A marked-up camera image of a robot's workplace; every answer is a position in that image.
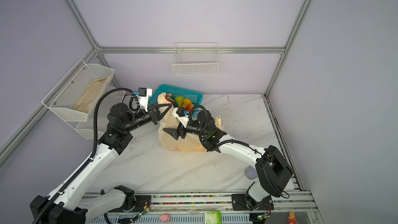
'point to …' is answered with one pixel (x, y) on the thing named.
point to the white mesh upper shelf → (77, 93)
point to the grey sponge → (251, 172)
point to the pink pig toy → (165, 218)
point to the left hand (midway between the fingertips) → (171, 106)
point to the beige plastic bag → (188, 142)
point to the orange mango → (186, 102)
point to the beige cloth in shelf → (85, 102)
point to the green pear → (179, 100)
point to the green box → (212, 217)
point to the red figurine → (292, 219)
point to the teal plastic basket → (195, 98)
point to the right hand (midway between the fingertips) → (167, 121)
